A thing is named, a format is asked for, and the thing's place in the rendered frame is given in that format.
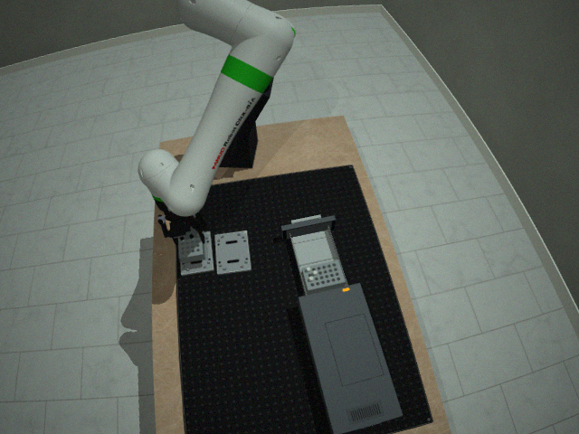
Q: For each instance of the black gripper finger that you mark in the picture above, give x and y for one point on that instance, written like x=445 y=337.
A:
x=195 y=224
x=162 y=222

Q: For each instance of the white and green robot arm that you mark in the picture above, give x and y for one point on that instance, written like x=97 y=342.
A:
x=260 y=40

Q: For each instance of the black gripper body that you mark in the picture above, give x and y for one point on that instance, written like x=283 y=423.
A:
x=171 y=216

